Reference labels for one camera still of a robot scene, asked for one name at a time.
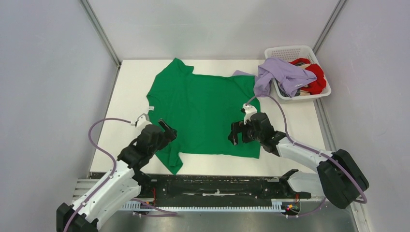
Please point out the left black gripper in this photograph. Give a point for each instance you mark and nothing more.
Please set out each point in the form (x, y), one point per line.
(171, 134)

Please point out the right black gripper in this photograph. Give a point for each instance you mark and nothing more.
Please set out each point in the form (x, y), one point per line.
(237, 127)

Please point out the green t shirt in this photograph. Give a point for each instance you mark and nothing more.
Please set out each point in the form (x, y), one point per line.
(201, 108)

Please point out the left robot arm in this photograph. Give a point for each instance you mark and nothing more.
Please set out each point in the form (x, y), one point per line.
(123, 182)

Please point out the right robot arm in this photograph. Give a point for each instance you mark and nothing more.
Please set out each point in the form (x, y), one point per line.
(336, 176)

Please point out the lilac t shirt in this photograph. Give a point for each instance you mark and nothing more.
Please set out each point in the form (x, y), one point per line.
(290, 78)

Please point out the red t shirt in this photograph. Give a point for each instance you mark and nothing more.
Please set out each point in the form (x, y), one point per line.
(317, 86)

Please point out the white plastic laundry basket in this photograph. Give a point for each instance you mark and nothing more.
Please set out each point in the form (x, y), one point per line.
(290, 53)

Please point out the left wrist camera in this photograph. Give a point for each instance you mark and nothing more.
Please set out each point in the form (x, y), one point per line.
(141, 122)

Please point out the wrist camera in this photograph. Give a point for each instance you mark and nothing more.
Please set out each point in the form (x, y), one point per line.
(248, 110)
(141, 122)

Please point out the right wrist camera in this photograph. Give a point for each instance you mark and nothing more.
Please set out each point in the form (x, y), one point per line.
(248, 110)

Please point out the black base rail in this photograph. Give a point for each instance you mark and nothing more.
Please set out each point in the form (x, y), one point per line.
(208, 191)

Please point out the white cable duct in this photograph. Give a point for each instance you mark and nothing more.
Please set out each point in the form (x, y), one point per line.
(136, 206)

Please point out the left aluminium frame post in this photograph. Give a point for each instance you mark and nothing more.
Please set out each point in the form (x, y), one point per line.
(100, 31)

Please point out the aluminium frame post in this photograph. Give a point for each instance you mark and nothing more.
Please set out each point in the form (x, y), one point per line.
(329, 24)
(100, 31)

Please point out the right aluminium frame post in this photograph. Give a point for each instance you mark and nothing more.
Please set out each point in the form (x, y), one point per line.
(329, 24)

